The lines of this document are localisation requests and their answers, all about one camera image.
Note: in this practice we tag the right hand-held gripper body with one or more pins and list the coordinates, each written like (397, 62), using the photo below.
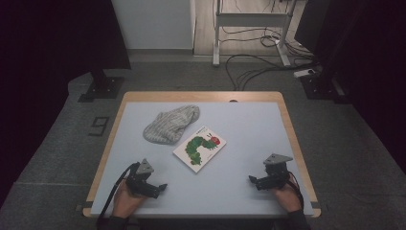
(276, 174)

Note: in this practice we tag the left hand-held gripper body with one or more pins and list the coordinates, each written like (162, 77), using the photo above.
(140, 182)

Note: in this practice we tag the white caterpillar picture book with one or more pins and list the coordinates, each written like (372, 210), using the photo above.
(199, 148)

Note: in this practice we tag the grey striped fluffy cloth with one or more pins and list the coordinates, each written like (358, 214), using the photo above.
(172, 124)

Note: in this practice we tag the person's left hand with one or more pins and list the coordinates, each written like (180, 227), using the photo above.
(124, 204)

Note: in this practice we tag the person's right hand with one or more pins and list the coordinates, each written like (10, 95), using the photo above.
(290, 198)

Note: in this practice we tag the light grey table mat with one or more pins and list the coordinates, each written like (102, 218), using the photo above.
(239, 134)

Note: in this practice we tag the black tape strip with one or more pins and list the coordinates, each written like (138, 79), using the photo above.
(86, 205)
(316, 204)

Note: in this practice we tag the black floor marker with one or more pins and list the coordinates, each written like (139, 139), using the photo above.
(106, 126)

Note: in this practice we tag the black stand base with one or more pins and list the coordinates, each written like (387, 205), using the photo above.
(319, 87)
(105, 87)

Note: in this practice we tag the wooden table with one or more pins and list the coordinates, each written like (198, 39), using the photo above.
(204, 96)

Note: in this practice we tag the white power strip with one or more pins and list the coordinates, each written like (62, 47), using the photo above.
(301, 73)

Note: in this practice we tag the dark curtain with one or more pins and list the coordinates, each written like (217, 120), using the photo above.
(48, 48)
(367, 48)

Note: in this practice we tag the white metal desk frame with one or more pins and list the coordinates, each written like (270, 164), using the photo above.
(252, 19)

